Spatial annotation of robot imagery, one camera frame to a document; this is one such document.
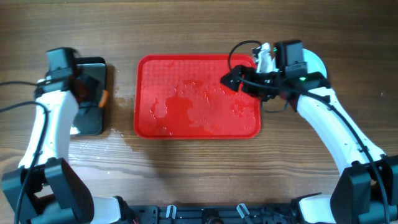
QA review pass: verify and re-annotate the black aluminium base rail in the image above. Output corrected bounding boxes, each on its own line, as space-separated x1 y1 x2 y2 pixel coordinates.
130 203 300 224

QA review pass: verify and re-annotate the green orange sponge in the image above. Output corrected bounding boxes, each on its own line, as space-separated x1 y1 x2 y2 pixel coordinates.
98 90 109 108

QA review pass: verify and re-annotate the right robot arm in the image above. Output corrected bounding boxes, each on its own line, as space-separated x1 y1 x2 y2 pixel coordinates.
220 40 397 223

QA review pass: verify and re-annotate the light blue plate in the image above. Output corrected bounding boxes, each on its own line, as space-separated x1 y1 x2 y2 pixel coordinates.
303 49 327 78

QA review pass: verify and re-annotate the black water tray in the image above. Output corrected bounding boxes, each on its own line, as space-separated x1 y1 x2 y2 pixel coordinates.
70 57 107 136

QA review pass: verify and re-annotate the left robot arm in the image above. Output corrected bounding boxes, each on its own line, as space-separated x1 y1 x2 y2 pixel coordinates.
1 47 140 223

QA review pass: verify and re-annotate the red plastic tray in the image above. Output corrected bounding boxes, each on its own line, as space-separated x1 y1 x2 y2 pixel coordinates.
133 54 261 140

